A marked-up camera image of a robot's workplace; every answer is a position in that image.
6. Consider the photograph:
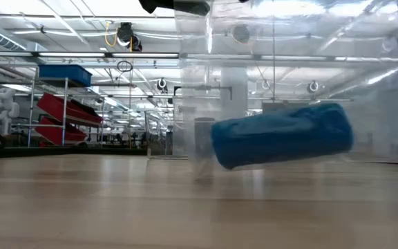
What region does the white robot figure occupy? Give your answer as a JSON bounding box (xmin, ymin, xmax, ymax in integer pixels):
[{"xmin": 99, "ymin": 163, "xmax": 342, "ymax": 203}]
[{"xmin": 0, "ymin": 87, "xmax": 21, "ymax": 136}]

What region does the wire shelf rack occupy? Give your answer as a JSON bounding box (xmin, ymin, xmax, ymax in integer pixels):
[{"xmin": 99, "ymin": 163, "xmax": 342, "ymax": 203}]
[{"xmin": 27, "ymin": 64, "xmax": 105, "ymax": 148}]

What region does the black ceiling cable reel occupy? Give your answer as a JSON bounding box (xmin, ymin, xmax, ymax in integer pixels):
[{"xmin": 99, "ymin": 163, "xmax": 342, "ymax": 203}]
[
  {"xmin": 232, "ymin": 23, "xmax": 252, "ymax": 44},
  {"xmin": 156, "ymin": 77, "xmax": 169, "ymax": 93},
  {"xmin": 306, "ymin": 80, "xmax": 321, "ymax": 95},
  {"xmin": 116, "ymin": 21, "xmax": 143, "ymax": 53}
]

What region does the black aluminium table frame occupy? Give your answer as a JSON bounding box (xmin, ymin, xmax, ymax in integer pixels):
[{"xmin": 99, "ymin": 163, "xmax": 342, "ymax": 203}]
[{"xmin": 0, "ymin": 145, "xmax": 150, "ymax": 160}]

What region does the bright blue elastic bandage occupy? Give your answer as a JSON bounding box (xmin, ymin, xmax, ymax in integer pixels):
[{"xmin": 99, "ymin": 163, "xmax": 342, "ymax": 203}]
[{"xmin": 211, "ymin": 102, "xmax": 354, "ymax": 171}]

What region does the distant black station frame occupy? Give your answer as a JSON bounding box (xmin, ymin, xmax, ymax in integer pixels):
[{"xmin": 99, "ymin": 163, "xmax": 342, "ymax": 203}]
[{"xmin": 172, "ymin": 84, "xmax": 234, "ymax": 122}]

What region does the clear plastic container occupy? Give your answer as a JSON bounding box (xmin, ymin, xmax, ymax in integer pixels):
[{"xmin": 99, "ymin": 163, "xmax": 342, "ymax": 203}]
[{"xmin": 144, "ymin": 109, "xmax": 217, "ymax": 162}]

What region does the large blue plastic bin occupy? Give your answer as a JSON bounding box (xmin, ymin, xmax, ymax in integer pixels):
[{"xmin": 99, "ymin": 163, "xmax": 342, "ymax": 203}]
[{"xmin": 39, "ymin": 64, "xmax": 93, "ymax": 88}]

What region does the large clear plastic bag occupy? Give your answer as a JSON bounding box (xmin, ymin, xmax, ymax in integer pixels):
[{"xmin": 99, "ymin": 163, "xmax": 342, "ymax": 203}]
[{"xmin": 173, "ymin": 0, "xmax": 398, "ymax": 166}]

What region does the thin black vertical pole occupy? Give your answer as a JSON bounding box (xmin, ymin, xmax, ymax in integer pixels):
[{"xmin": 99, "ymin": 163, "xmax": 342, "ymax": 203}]
[{"xmin": 272, "ymin": 19, "xmax": 276, "ymax": 102}]

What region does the red plastic bin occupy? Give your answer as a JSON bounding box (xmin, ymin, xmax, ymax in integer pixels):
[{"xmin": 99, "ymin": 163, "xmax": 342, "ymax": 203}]
[
  {"xmin": 35, "ymin": 116, "xmax": 88, "ymax": 147},
  {"xmin": 35, "ymin": 92, "xmax": 104, "ymax": 128}
]

